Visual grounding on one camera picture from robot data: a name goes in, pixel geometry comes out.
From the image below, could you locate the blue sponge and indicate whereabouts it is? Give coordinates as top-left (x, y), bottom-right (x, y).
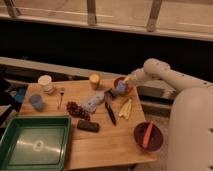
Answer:
top-left (116, 80), bottom-right (127, 95)

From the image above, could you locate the red bowl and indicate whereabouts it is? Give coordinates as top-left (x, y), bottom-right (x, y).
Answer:
top-left (114, 77), bottom-right (133, 96)

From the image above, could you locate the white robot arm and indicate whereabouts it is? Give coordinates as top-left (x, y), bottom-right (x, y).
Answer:
top-left (125, 58), bottom-right (213, 171)

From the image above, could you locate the yellow cup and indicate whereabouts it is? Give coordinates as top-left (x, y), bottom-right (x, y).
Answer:
top-left (89, 74), bottom-right (100, 90)

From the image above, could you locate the wooden table board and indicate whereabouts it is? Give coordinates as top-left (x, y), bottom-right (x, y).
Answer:
top-left (19, 80), bottom-right (157, 171)

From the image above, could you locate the crumpled grey blue cloth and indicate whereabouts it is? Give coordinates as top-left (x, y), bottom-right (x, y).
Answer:
top-left (81, 91), bottom-right (104, 113)

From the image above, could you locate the orange carrot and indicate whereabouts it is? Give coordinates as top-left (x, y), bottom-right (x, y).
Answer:
top-left (142, 122), bottom-right (153, 148)

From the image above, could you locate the bunch of dark grapes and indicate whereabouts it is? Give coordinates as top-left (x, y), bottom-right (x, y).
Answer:
top-left (66, 101), bottom-right (90, 121)

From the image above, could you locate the dark brown block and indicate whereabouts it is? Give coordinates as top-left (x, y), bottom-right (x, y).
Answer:
top-left (77, 120), bottom-right (99, 132)

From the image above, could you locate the white cup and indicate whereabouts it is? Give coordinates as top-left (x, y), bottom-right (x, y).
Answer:
top-left (38, 75), bottom-right (54, 94)

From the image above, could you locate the blue plastic cup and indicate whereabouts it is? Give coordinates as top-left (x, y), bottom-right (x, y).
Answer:
top-left (29, 94), bottom-right (44, 111)

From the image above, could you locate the blue object at table edge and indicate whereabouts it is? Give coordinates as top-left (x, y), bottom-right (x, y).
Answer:
top-left (15, 88), bottom-right (26, 103)

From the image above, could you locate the green plastic tray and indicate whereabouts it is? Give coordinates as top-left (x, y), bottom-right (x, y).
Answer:
top-left (0, 116), bottom-right (71, 171)

